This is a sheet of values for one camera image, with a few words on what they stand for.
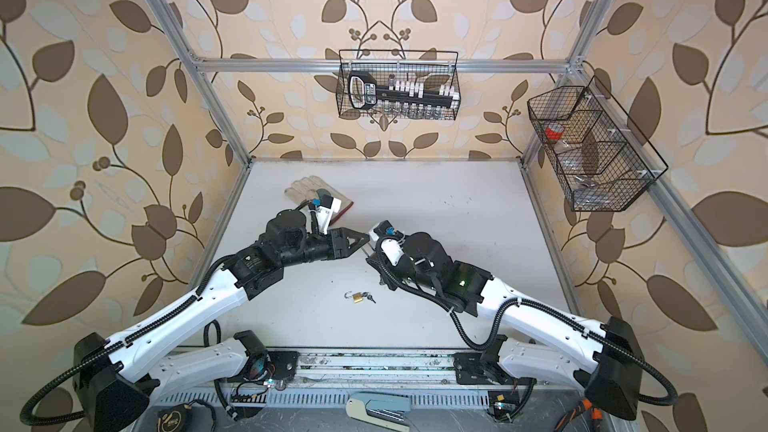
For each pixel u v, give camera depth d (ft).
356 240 2.29
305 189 3.65
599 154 2.49
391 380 2.42
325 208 2.15
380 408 2.21
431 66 2.99
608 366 1.28
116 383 1.26
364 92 2.77
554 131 2.89
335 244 2.00
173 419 2.15
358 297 2.83
